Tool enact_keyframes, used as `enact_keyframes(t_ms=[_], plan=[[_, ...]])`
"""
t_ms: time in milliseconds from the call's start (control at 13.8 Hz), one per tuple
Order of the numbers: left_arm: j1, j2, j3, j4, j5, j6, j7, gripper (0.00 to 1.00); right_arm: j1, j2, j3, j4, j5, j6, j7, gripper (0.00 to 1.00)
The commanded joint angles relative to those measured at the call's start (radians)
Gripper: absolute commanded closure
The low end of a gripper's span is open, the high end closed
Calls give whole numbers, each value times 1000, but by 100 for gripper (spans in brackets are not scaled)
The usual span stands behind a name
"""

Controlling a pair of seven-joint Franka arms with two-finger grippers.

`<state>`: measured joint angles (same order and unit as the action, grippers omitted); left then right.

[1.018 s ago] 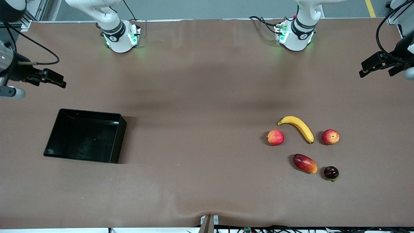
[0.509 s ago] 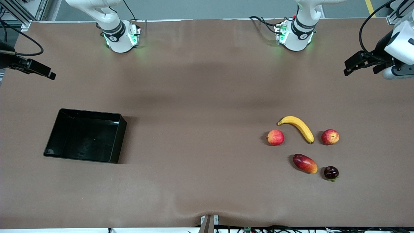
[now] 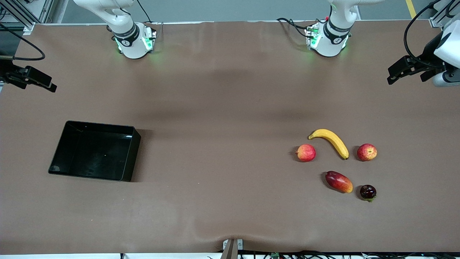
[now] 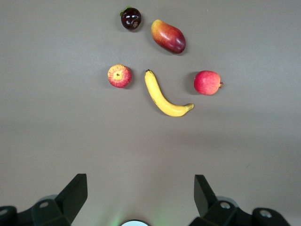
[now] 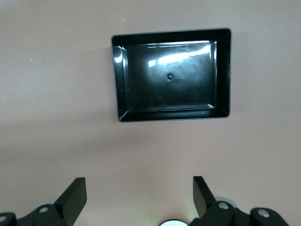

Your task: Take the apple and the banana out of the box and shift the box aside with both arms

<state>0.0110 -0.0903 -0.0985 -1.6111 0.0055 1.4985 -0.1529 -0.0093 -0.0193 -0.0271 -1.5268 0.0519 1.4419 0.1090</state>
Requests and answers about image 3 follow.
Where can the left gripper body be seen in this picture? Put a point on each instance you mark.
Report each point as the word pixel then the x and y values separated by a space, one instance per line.
pixel 429 54

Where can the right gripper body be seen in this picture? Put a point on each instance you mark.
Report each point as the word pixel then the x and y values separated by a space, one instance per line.
pixel 7 73

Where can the black plastic box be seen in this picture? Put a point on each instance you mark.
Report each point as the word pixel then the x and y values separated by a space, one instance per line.
pixel 93 154

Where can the red yellow apple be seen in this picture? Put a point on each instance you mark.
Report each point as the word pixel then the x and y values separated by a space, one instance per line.
pixel 367 152
pixel 306 153

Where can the yellow banana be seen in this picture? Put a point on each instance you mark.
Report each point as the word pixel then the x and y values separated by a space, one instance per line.
pixel 332 138

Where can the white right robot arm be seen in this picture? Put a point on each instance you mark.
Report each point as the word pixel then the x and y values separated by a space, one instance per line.
pixel 125 36

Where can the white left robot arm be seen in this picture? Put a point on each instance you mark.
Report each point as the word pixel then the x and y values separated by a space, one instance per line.
pixel 332 36

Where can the dark purple mangosteen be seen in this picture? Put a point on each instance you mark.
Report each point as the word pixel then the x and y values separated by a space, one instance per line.
pixel 368 191

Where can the red mango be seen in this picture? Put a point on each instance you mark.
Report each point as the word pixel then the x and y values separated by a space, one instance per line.
pixel 339 181

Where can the brown table mat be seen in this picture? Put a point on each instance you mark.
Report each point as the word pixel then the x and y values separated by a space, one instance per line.
pixel 215 198

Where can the metal table clamp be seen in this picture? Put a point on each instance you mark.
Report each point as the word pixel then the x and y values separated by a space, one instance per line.
pixel 232 248

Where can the aluminium frame profile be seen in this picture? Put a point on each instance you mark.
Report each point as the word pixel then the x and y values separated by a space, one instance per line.
pixel 436 19
pixel 21 14

